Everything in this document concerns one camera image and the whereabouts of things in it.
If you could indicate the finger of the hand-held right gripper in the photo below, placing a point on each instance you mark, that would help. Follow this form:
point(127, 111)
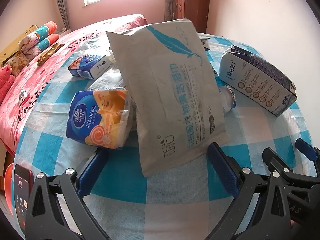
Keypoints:
point(305, 147)
point(277, 160)

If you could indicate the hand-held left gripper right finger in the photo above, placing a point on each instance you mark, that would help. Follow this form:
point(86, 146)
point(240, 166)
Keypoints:
point(222, 170)

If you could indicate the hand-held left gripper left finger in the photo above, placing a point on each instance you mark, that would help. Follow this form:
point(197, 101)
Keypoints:
point(91, 175)

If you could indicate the orange and blue tissue pack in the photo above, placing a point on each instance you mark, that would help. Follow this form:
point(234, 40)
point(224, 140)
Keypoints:
point(100, 115)

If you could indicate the white plastic bottle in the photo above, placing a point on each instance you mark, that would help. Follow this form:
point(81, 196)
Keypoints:
point(230, 97)

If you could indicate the white and blue milk carton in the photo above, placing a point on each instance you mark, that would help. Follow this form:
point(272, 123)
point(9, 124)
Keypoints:
point(255, 80)

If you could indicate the clear plastic wrapper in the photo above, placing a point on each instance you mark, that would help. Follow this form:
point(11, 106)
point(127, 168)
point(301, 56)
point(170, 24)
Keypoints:
point(107, 80)

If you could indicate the grey wet wipes pack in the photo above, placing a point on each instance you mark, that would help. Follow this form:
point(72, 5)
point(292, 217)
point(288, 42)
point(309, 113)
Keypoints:
point(170, 85)

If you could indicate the blue pocket tissue pack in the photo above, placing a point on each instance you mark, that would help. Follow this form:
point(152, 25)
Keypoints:
point(87, 66)

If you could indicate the small dark-topped carton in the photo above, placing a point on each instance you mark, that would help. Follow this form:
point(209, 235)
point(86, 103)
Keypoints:
point(205, 43)

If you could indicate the blue checkered tablecloth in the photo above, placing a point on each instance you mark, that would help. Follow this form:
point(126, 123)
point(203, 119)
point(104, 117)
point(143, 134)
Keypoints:
point(175, 205)

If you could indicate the dark red smartphone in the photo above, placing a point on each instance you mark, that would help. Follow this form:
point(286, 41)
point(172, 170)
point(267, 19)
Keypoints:
point(22, 192)

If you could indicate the small white and blue wrapper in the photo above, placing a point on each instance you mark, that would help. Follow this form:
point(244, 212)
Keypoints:
point(23, 95)

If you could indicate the bed with pink blanket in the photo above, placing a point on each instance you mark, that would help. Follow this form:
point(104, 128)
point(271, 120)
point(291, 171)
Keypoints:
point(50, 62)

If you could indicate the pink folded blanket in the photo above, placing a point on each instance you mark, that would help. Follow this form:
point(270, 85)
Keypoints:
point(5, 71)
point(5, 87)

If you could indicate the brown cloth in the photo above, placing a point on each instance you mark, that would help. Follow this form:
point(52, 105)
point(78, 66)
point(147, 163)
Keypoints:
point(48, 52)

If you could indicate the gold floral pillow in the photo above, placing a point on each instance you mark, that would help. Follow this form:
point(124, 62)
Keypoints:
point(15, 62)

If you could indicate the orange and teal bolster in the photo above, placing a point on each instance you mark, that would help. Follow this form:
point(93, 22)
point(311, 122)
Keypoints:
point(48, 40)
point(47, 28)

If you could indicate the floral rolled quilt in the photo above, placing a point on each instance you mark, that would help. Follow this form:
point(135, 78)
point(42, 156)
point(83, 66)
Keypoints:
point(27, 43)

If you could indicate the brown wooden cabinet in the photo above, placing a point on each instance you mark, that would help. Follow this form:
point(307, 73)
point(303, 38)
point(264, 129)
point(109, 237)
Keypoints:
point(192, 5)

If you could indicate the cloth-covered air conditioner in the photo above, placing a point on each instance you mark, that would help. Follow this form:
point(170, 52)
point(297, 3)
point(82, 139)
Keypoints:
point(61, 5)

